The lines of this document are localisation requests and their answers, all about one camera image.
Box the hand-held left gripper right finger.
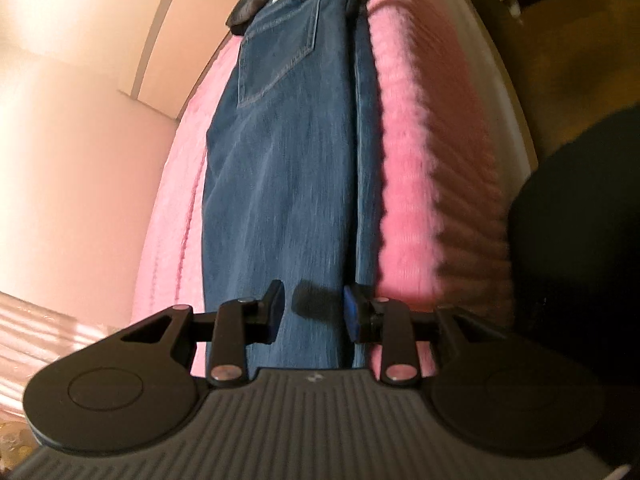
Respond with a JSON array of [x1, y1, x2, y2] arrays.
[[344, 283, 507, 387]]

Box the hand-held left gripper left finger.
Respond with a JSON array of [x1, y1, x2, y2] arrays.
[[120, 280, 286, 389]]

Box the pink fluffy blanket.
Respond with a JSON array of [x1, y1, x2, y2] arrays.
[[129, 0, 517, 377]]

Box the blue jeans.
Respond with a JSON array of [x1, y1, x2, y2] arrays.
[[200, 0, 387, 377]]

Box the person's black clothing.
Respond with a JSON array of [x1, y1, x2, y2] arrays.
[[507, 107, 640, 467]]

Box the white bed frame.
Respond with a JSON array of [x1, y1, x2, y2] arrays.
[[406, 0, 541, 173]]

